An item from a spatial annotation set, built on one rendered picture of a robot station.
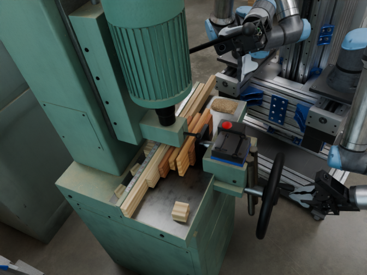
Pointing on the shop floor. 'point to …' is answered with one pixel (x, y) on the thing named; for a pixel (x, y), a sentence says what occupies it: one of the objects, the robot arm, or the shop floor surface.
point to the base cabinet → (224, 225)
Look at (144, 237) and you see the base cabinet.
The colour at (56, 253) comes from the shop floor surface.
